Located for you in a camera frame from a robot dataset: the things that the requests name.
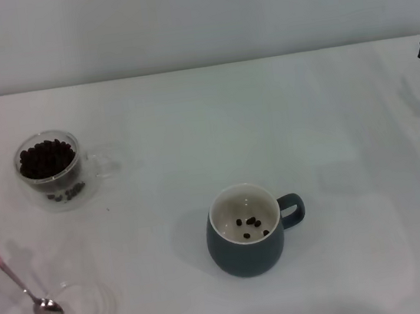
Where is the pink-handled metal spoon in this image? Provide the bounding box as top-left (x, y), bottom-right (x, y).
top-left (0, 214), bottom-right (66, 314)

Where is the dark green ceramic mug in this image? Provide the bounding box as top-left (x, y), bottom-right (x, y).
top-left (200, 175), bottom-right (314, 283)

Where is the pile of coffee beans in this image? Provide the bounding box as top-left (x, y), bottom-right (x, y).
top-left (15, 135), bottom-right (79, 182)

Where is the clear double-wall glass cup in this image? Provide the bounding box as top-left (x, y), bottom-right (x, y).
top-left (9, 121), bottom-right (126, 218)

